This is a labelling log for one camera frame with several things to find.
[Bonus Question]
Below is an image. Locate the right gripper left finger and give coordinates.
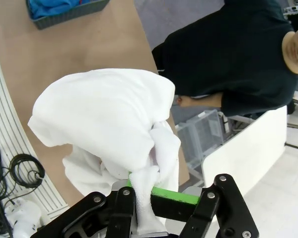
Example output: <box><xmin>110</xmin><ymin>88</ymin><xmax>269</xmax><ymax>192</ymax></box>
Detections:
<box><xmin>29</xmin><ymin>186</ymin><xmax>140</xmax><ymax>238</ymax></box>

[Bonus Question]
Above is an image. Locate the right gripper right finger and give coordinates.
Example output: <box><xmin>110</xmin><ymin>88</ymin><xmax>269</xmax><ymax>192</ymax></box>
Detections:
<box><xmin>127</xmin><ymin>173</ymin><xmax>261</xmax><ymax>238</ymax></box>

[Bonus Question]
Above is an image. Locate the white garment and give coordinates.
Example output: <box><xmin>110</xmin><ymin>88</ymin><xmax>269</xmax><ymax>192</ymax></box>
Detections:
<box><xmin>27</xmin><ymin>68</ymin><xmax>182</xmax><ymax>234</ymax></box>

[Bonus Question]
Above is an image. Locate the blue top garment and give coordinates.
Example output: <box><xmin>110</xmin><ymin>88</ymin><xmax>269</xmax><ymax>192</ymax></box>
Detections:
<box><xmin>29</xmin><ymin>0</ymin><xmax>107</xmax><ymax>20</ymax></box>

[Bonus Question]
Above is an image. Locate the person's left forearm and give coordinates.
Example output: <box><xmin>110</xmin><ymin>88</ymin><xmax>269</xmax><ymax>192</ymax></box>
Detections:
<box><xmin>188</xmin><ymin>93</ymin><xmax>224</xmax><ymax>108</ymax></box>

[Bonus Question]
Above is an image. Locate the person's left hand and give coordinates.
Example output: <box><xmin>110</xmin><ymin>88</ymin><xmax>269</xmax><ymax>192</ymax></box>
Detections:
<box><xmin>175</xmin><ymin>95</ymin><xmax>192</xmax><ymax>108</ymax></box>

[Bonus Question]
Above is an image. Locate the white side table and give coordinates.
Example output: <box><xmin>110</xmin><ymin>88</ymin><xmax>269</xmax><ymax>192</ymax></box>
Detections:
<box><xmin>202</xmin><ymin>105</ymin><xmax>288</xmax><ymax>196</ymax></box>

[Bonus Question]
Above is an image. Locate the large clear storage box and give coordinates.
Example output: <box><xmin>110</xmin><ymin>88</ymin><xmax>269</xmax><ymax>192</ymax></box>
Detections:
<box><xmin>175</xmin><ymin>109</ymin><xmax>230</xmax><ymax>174</ymax></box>

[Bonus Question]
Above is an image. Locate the person in black t-shirt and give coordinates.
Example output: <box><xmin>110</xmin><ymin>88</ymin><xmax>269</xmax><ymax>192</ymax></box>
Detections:
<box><xmin>151</xmin><ymin>0</ymin><xmax>298</xmax><ymax>117</ymax></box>

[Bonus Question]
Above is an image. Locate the gray woven plastic basket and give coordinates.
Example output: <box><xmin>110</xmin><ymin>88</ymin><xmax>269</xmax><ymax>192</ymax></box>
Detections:
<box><xmin>25</xmin><ymin>0</ymin><xmax>111</xmax><ymax>30</ymax></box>

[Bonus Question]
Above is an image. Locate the coiled black cable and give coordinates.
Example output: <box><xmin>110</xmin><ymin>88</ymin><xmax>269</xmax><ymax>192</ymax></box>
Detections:
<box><xmin>9</xmin><ymin>153</ymin><xmax>46</xmax><ymax>189</ymax></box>

